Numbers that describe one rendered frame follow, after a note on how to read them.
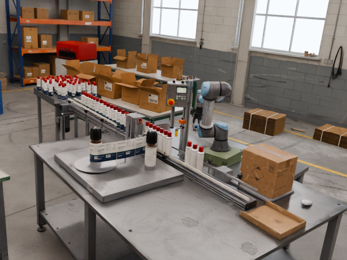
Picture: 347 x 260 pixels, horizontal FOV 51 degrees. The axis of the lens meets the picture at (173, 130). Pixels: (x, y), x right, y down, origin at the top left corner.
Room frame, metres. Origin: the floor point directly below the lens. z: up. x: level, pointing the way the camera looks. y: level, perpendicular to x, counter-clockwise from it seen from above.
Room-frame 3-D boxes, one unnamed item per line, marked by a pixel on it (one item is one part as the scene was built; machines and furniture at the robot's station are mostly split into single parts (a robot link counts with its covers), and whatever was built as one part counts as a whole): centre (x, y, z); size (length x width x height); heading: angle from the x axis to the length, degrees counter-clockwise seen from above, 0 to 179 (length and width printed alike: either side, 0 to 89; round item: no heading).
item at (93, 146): (2.48, 0.56, 1.04); 0.09 x 0.09 x 0.29
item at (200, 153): (2.49, -0.21, 0.98); 0.05 x 0.05 x 0.20
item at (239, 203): (2.73, -0.01, 0.85); 1.65 x 0.11 x 0.05; 40
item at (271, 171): (2.40, -0.69, 0.99); 0.30 x 0.24 x 0.27; 41
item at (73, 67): (5.76, 1.58, 0.97); 0.45 x 0.40 x 0.37; 142
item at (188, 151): (2.59, -0.13, 0.98); 0.05 x 0.05 x 0.20
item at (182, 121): (2.77, -0.04, 1.05); 0.10 x 0.04 x 0.33; 130
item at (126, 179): (2.54, 0.41, 0.86); 0.80 x 0.67 x 0.05; 40
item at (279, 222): (1.97, -0.65, 0.85); 0.30 x 0.26 x 0.04; 40
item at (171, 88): (2.87, -0.01, 1.38); 0.17 x 0.10 x 0.19; 95
